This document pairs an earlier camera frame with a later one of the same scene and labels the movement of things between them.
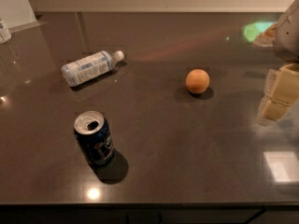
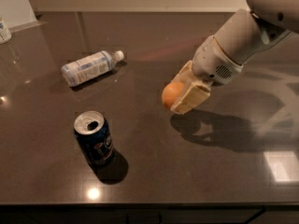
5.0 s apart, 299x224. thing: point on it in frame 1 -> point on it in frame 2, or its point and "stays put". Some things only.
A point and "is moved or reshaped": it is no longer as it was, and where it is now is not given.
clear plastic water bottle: [90, 67] stays put
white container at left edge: [5, 33] stays put
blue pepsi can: [94, 137] stays put
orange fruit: [197, 81] is moved or reshaped
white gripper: [288, 36] -> [212, 62]
